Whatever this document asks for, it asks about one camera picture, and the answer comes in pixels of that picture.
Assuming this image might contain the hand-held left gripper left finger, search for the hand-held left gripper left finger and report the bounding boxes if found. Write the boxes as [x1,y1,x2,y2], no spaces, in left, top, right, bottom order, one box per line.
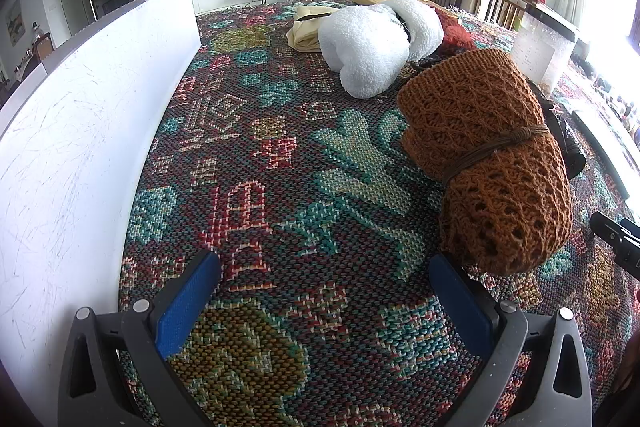
[57,249,223,427]

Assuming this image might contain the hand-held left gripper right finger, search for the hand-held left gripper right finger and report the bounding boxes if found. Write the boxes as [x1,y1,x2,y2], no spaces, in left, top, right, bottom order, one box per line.
[427,253,593,427]

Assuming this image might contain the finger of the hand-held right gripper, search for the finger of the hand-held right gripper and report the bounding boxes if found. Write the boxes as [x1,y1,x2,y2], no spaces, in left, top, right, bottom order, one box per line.
[589,211,640,280]

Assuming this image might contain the brown knitted sweater roll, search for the brown knitted sweater roll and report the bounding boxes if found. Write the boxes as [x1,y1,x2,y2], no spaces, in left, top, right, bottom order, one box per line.
[396,48,575,275]

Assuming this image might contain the white fluffy garment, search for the white fluffy garment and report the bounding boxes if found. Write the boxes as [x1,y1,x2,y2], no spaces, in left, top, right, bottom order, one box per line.
[318,0,445,99]

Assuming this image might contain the cream cloth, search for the cream cloth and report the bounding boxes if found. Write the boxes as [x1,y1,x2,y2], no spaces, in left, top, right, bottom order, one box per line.
[286,5,346,54]

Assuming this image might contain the black bundle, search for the black bundle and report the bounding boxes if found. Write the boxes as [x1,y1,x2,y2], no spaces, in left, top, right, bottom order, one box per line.
[534,82,587,180]

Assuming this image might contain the cluttered side table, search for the cluttered side table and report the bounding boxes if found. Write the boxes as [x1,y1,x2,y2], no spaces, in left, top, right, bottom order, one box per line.
[570,52,640,132]

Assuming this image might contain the colourful woven patterned blanket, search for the colourful woven patterned blanket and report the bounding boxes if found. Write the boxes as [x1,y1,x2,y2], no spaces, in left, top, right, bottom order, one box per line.
[117,0,640,427]

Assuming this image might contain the clear plastic jar black lid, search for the clear plastic jar black lid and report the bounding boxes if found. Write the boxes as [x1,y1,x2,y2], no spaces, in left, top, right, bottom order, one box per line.
[512,2,581,95]

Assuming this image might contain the red mesh bag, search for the red mesh bag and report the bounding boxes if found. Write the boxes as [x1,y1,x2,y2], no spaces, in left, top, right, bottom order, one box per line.
[434,9,476,56]

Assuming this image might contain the dark wooden chair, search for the dark wooden chair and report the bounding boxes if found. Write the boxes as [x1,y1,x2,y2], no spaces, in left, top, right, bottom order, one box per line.
[475,0,526,30]

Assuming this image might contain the framed wall picture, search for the framed wall picture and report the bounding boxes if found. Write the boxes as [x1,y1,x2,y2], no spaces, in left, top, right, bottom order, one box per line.
[5,0,25,45]

